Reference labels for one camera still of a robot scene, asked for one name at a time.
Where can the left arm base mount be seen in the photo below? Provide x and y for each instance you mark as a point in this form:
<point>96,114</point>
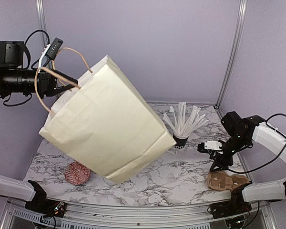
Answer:
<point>41,204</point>

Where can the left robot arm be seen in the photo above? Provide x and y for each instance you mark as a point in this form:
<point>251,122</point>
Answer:
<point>14,78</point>

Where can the red geometric patterned bowl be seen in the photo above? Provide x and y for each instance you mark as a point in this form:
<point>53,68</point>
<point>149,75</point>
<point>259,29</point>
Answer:
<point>77,174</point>

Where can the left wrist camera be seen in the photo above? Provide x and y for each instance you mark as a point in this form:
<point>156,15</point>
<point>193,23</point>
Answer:
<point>50,51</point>

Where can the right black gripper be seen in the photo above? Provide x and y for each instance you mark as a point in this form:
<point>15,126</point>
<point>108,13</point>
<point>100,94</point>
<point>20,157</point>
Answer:
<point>221,161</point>

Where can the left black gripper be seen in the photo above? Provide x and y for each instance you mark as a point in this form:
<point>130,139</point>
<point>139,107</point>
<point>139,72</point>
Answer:
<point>49,88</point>

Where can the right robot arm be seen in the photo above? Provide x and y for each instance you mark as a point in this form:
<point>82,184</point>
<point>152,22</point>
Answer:
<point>244,132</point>

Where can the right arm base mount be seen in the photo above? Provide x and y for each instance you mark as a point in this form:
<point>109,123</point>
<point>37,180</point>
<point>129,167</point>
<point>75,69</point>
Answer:
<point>234,206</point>

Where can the black cup holding straws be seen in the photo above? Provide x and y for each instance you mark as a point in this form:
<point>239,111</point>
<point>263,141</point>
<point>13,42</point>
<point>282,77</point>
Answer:
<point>180,141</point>

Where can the brown cardboard cup carrier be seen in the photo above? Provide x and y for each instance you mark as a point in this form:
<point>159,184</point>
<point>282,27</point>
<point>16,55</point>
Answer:
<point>221,181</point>

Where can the aluminium front rail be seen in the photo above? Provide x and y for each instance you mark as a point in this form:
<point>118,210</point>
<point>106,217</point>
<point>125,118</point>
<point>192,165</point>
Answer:
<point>91,216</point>

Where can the beige paper bag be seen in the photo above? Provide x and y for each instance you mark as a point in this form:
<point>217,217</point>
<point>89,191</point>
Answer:
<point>106,125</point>

